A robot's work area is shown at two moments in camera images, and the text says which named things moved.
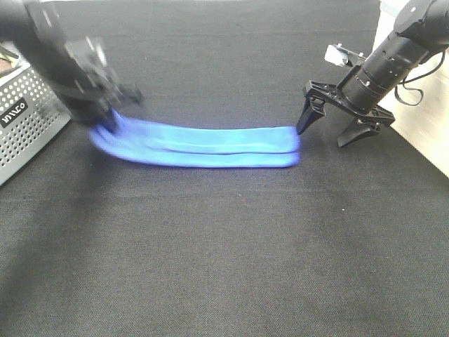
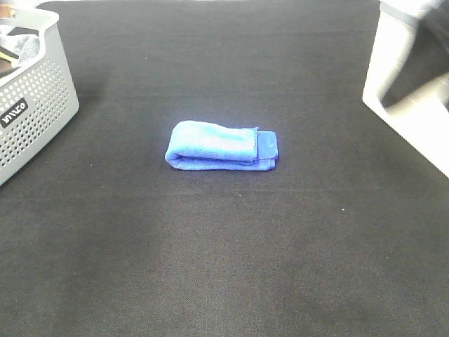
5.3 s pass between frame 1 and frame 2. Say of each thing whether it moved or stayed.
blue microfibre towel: moved
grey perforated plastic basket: stayed
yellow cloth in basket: stayed
